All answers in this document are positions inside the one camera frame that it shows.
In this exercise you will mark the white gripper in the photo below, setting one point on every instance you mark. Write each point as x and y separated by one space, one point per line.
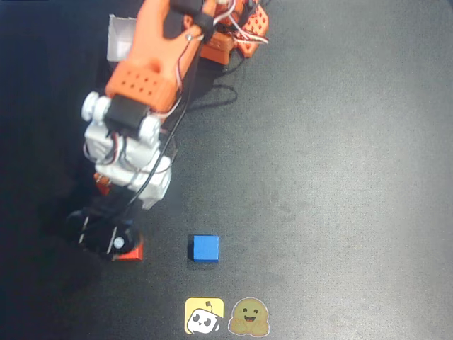
96 236

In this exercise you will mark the red cube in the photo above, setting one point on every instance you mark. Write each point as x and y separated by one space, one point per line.
136 254

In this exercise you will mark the orange and white robot arm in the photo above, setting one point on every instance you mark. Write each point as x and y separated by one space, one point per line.
148 46

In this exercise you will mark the orange robot base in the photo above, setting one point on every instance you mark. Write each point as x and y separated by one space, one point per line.
255 26

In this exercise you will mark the blue cube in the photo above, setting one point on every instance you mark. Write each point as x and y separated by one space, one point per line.
206 248

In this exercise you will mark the white cardboard box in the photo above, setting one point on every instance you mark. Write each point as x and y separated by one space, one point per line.
120 37

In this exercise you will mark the yellow robot sticker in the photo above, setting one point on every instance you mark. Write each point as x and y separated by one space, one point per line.
203 315

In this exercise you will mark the hugging face emoji sticker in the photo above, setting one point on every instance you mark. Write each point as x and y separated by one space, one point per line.
248 317

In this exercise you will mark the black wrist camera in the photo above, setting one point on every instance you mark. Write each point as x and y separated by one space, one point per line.
102 237

